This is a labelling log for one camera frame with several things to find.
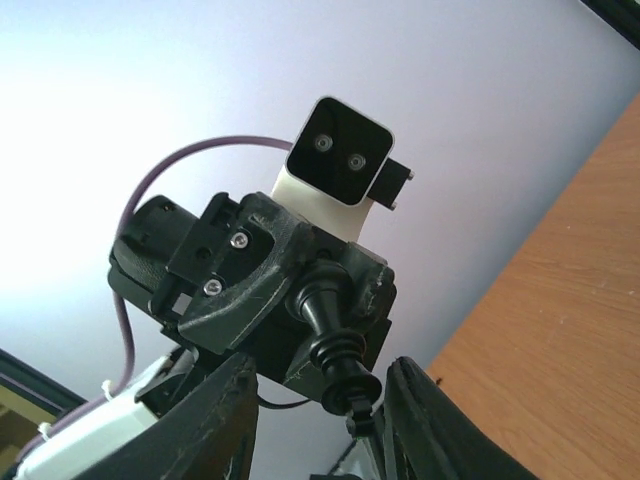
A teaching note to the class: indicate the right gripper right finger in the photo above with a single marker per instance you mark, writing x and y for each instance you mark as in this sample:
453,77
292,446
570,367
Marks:
426,436

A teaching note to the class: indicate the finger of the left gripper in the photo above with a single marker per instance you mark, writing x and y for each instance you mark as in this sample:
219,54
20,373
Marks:
374,295
258,261

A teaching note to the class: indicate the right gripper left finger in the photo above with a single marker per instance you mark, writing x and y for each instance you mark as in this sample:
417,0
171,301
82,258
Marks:
210,434

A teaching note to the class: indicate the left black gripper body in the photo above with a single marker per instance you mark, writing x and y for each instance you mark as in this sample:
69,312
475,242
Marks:
218,282

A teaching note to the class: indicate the black chess piece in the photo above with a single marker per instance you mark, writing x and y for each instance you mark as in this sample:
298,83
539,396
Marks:
320,297

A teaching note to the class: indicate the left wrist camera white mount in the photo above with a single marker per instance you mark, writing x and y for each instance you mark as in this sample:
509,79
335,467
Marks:
338,167

